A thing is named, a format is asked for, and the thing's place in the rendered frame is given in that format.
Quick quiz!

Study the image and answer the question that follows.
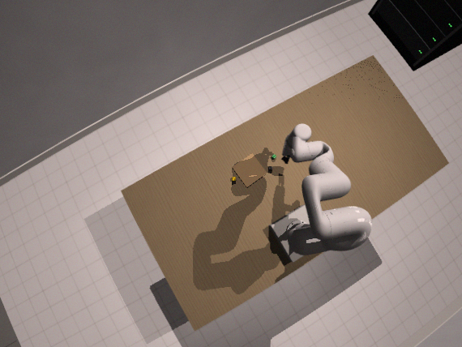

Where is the tan square mat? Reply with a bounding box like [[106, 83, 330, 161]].
[[232, 153, 267, 187]]

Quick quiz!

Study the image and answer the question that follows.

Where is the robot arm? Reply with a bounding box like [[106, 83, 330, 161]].
[[286, 124, 372, 255]]

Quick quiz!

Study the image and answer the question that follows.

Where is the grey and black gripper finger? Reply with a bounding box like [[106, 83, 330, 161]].
[[281, 155, 290, 164]]

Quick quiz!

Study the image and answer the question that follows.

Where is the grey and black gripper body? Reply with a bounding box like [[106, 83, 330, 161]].
[[282, 141, 291, 156]]

